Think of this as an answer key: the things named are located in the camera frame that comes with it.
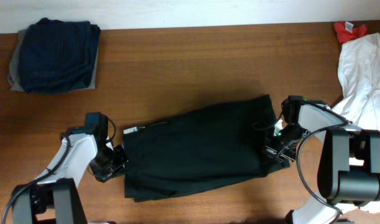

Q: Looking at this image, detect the black t-shirt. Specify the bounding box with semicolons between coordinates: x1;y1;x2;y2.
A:
123;95;290;202

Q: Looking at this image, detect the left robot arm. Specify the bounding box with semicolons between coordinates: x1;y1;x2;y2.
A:
8;134;125;223

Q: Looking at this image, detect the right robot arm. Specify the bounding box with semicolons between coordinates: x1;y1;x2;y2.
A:
264;96;380;223

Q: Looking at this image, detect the white garment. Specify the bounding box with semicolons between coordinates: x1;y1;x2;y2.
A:
329;32;380;214

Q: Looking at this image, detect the folded navy garment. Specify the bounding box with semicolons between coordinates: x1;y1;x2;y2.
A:
18;17;101;94

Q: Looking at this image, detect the red garment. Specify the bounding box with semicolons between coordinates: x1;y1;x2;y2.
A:
333;22;368;44

